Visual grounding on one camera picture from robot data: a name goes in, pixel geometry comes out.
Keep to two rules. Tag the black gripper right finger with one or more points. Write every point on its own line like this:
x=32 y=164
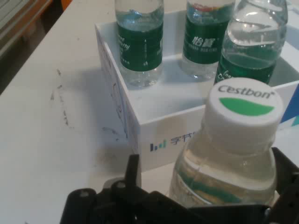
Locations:
x=287 y=182

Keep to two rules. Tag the horizontal aluminium frame rail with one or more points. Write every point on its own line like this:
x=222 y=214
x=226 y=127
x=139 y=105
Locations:
x=14 y=25

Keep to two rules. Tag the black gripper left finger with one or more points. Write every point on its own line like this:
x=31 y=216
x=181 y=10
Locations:
x=132 y=168

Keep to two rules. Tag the white and blue cardboard box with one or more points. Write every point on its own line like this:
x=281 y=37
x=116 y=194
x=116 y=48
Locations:
x=163 y=109

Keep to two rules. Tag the green-label clear water bottle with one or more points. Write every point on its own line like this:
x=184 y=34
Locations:
x=233 y=163
x=201 y=46
x=140 y=53
x=252 y=46

